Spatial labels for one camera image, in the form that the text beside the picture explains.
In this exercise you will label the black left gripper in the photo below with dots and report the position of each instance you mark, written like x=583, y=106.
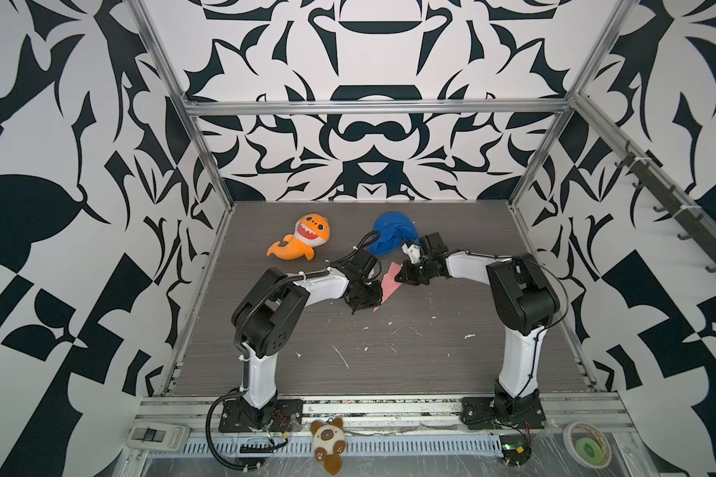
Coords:
x=378, y=289

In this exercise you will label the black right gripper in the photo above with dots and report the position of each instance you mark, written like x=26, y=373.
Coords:
x=409, y=277

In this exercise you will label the pink paper sheet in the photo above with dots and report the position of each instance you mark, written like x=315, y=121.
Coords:
x=389, y=284

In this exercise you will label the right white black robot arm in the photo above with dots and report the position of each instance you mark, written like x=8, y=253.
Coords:
x=526, y=304

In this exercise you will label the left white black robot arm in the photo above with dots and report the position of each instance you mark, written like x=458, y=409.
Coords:
x=265, y=321

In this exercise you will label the blue cloth cap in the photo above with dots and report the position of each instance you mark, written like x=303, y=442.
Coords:
x=395, y=229

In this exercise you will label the orange shark plush toy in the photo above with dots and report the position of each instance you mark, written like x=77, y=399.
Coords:
x=311, y=231

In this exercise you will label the brown white plush toy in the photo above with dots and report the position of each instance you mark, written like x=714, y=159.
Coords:
x=328, y=443

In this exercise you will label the small electronics board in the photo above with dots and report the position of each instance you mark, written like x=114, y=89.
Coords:
x=516, y=451

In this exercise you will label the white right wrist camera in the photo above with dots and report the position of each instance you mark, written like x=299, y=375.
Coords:
x=413, y=251

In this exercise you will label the white switch box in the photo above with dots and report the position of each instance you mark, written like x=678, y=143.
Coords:
x=154, y=436

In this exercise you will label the black hook rail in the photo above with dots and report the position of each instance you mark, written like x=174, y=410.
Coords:
x=672, y=202

